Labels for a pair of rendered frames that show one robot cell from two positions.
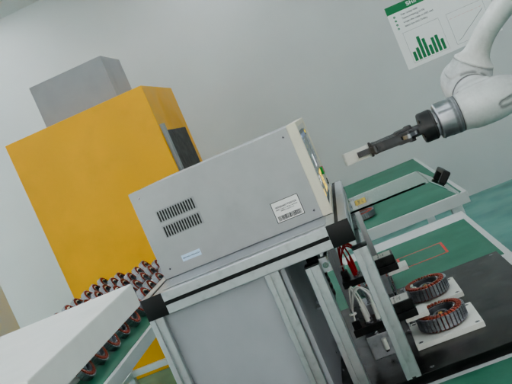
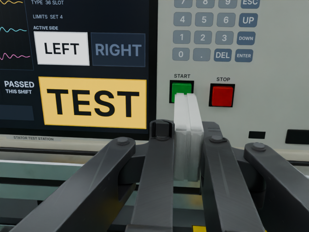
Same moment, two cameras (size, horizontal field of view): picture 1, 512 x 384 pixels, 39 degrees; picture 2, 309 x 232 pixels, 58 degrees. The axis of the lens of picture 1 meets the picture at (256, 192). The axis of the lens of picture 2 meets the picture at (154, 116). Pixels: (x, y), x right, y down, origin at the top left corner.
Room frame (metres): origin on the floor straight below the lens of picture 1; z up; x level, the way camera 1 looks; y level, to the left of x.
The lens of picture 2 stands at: (1.75, -0.42, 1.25)
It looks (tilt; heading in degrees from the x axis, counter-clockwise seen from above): 20 degrees down; 86
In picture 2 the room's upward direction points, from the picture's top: 1 degrees clockwise
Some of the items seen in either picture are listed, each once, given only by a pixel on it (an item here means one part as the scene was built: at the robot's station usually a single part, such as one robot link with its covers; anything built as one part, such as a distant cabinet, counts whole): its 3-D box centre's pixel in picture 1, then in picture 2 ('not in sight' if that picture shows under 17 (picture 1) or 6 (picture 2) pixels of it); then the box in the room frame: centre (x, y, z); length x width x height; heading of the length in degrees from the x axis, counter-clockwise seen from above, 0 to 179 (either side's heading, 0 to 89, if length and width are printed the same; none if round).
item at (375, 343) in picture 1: (380, 340); not in sight; (1.60, -0.12, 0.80); 0.08 x 0.05 x 0.06; 172
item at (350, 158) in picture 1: (356, 155); (179, 130); (1.78, -0.26, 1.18); 0.07 x 0.01 x 0.03; 82
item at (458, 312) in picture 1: (441, 315); not in sight; (1.58, -0.27, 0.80); 0.11 x 0.11 x 0.04
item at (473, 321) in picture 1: (445, 325); not in sight; (1.58, -0.27, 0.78); 0.15 x 0.15 x 0.01; 82
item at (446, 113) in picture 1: (446, 118); not in sight; (1.75, -0.49, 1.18); 0.09 x 0.06 x 0.09; 172
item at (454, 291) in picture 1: (430, 296); not in sight; (1.82, -0.30, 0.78); 0.15 x 0.15 x 0.01; 82
